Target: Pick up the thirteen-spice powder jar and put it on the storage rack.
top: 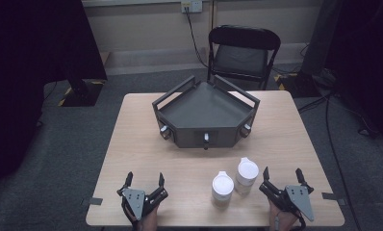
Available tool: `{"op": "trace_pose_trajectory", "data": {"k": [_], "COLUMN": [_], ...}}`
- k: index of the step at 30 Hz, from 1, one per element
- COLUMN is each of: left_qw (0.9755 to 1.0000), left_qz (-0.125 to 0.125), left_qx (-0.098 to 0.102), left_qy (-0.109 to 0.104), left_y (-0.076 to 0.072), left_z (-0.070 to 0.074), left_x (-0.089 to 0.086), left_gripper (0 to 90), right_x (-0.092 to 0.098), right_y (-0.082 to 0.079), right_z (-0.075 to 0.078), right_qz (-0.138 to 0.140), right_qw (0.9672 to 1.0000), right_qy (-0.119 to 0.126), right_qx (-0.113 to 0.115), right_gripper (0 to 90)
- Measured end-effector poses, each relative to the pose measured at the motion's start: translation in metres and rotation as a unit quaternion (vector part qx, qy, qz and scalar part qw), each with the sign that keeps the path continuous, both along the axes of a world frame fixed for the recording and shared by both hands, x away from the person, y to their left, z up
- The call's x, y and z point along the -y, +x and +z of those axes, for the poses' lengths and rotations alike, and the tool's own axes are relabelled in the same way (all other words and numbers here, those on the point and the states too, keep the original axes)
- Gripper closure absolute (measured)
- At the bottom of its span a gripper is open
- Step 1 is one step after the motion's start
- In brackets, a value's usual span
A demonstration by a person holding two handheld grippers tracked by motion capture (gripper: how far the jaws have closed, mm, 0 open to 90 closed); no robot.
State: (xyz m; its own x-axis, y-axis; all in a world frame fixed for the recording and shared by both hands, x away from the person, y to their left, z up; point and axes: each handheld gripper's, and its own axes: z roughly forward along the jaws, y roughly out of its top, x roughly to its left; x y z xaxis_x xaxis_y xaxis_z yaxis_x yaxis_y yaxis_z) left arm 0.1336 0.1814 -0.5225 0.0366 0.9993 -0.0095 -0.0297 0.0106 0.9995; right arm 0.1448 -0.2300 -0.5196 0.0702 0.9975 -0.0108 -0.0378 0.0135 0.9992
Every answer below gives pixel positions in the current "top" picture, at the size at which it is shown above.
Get black folding chair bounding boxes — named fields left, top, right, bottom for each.
left=207, top=24, right=282, bottom=90

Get black floor cable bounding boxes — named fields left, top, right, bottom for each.
left=296, top=90, right=381, bottom=231

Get white-lidded jar brown contents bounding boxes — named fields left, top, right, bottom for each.
left=211, top=170, right=235, bottom=210

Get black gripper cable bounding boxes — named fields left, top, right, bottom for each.
left=290, top=210, right=308, bottom=231

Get white wall socket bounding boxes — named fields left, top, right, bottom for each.
left=180, top=0, right=203, bottom=13

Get black stand base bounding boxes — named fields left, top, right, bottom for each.
left=58, top=78, right=106, bottom=108

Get dark grey corner rack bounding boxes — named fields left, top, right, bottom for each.
left=151, top=74, right=261, bottom=151

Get person's left hand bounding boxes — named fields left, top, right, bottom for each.
left=132, top=205, right=161, bottom=231

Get black wall socket cable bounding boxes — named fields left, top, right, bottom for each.
left=184, top=5, right=211, bottom=69

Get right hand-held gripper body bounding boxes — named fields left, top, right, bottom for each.
left=258, top=181, right=316, bottom=223

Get person's right hand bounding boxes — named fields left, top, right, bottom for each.
left=268, top=199, right=300, bottom=231

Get white-lidded jar pale contents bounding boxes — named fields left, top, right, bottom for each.
left=235, top=156, right=260, bottom=196

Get grey stand with base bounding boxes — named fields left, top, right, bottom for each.
left=276, top=0, right=343, bottom=99

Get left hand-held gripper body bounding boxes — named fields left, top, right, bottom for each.
left=116, top=186, right=169, bottom=223

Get black curtain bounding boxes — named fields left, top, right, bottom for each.
left=0, top=0, right=109, bottom=195
left=323, top=0, right=383, bottom=150

